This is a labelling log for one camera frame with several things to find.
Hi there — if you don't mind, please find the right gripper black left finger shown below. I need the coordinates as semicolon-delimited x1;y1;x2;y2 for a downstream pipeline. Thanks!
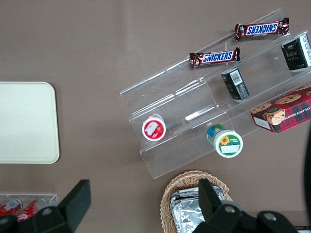
0;179;92;233

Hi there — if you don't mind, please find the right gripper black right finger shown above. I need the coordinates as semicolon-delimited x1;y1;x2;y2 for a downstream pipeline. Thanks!
194;179;299;233

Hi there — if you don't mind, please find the light wicker oval basket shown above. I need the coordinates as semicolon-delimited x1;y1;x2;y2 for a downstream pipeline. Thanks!
159;170;234;233

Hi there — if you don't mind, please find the cream rectangular plastic tray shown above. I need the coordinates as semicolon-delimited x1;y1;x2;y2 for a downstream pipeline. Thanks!
0;82;60;165

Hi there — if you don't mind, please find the clear acrylic bottle rack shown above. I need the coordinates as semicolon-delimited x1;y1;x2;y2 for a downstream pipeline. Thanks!
0;193;59;219

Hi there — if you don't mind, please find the foil wrapped pack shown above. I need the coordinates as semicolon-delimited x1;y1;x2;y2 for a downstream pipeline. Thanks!
170;191;228;233
169;185;219;202

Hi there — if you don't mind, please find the green sunflower lid cup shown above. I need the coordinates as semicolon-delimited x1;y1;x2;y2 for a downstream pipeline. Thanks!
206;123;243;158

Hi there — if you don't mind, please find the red lid yogurt cup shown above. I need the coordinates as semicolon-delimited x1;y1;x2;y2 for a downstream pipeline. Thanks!
141;113;167;141

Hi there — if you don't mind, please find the red tartan cookie box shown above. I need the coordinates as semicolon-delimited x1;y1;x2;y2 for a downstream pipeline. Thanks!
250;82;311;133

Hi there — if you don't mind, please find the clear acrylic stepped display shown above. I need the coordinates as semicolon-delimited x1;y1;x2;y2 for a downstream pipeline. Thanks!
119;8;311;180

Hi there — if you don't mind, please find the small black carton box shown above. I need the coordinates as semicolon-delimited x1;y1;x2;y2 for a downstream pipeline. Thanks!
281;33;311;71
220;68;250;100

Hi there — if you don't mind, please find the Snickers chocolate bar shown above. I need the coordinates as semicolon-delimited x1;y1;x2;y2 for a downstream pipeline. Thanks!
234;17;291;41
189;47;241;69

